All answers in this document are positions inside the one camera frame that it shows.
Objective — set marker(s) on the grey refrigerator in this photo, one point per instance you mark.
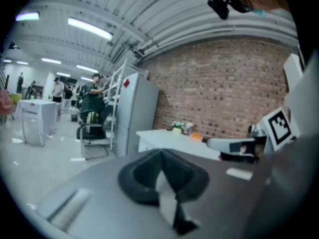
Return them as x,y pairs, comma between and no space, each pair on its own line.
139,108

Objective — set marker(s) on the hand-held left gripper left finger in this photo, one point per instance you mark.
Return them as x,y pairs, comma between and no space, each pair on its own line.
129,180

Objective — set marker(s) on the white side cabinet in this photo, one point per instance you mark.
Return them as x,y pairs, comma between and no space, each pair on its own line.
292,71

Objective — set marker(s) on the plastic bottle with dark label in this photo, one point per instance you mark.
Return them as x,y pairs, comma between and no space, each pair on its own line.
188,129

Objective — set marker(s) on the white square table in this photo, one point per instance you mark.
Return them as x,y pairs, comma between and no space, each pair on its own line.
37,108

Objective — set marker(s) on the orange snack packet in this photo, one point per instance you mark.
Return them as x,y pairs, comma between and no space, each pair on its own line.
197,136

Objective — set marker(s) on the black head-mounted camera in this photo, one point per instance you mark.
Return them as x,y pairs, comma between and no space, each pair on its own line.
219,5

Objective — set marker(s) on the black chair with metal frame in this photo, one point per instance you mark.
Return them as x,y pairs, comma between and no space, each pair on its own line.
92,133

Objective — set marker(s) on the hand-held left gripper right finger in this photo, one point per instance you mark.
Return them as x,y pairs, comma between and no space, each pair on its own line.
189,178

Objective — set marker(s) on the white desk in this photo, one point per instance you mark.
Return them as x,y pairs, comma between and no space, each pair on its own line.
169,141

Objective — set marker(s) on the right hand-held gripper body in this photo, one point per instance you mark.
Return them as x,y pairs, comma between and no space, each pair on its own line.
280,128

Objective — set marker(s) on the black and yellow backpack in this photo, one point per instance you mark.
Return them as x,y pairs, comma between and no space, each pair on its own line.
92,118

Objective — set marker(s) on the table with yellow cloth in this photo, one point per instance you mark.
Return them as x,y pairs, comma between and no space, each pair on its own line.
16,98

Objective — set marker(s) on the white metal rack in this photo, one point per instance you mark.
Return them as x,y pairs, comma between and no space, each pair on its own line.
114,83

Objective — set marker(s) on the white pot with artificial flowers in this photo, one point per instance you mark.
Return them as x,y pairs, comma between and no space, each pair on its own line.
177,128

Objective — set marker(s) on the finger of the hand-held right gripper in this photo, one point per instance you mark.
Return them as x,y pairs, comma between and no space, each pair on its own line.
224,143

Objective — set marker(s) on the red sticker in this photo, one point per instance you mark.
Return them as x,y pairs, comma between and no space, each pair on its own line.
126,83

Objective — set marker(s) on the red chair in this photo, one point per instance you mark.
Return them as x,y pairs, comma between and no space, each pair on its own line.
5,103

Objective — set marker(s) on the row of ceiling light tubes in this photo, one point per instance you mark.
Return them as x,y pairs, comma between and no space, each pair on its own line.
89,28

